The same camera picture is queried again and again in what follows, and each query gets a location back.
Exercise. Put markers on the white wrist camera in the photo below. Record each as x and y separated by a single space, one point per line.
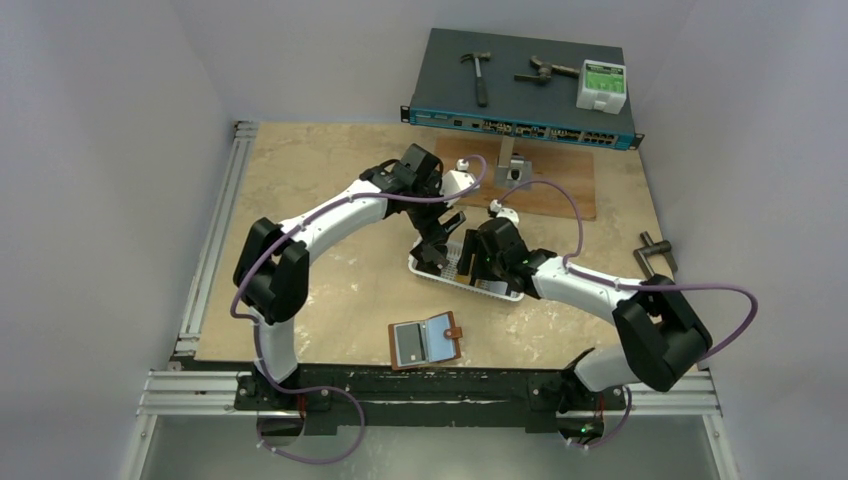
457 184
496 210

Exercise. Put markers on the silver metal stand bracket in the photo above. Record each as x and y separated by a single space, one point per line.
512 169

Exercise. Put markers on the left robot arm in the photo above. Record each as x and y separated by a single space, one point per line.
273 269

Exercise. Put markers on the blue network switch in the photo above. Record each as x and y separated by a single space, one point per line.
514 86

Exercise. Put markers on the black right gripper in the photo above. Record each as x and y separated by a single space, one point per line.
477 253

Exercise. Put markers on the aluminium frame rail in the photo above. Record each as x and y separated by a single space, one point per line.
241 149

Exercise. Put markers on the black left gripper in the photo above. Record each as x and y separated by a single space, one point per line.
431 230

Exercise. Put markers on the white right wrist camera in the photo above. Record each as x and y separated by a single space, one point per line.
496 210

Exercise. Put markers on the white plastic basket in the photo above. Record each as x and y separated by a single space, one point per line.
449 276

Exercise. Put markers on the white green electrical module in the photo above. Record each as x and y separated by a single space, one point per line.
602 86

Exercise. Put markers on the metal T-handle tool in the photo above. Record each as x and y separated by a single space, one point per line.
651 248

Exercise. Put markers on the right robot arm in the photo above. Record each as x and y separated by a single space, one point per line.
660 335

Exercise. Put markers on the small hammer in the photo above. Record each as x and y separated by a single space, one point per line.
481 92

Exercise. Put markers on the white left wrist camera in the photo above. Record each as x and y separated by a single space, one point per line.
457 184

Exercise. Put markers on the brown leather card holder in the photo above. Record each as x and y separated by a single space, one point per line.
441 336

